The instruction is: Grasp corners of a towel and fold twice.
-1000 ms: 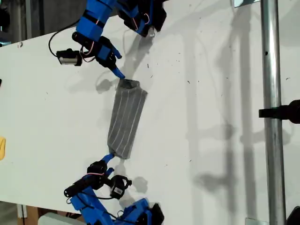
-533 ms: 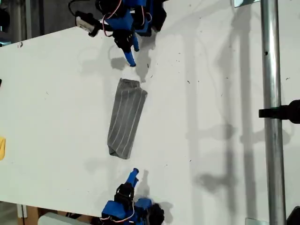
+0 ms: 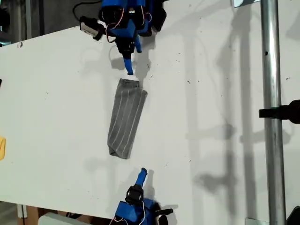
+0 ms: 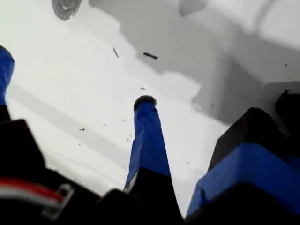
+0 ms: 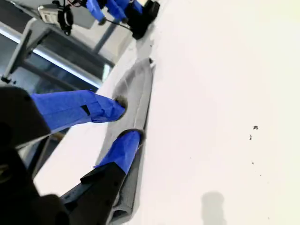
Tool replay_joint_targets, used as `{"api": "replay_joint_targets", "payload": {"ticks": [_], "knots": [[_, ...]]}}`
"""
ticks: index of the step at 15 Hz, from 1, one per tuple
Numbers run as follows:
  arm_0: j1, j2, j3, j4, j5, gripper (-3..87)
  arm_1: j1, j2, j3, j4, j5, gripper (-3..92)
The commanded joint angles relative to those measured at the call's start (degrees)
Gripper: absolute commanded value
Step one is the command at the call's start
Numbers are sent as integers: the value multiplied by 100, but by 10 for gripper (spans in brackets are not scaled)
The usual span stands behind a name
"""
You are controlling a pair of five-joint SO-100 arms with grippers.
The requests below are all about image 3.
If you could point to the grey striped towel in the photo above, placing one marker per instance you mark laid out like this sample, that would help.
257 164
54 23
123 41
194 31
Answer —
125 119

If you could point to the white box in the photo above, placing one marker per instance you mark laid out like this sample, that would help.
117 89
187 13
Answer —
61 219

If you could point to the wooden table leg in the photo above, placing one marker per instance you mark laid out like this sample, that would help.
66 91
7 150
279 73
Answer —
29 212

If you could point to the yellow object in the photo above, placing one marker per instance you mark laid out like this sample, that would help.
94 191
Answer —
2 148

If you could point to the black clamp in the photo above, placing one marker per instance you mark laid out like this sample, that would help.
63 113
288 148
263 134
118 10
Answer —
283 112

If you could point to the black round object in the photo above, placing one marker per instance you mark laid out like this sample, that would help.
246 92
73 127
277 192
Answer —
294 216

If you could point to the black silver camera box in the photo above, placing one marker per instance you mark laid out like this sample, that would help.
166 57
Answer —
164 212
87 25

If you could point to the steel post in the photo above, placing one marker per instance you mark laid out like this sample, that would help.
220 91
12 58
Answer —
273 93

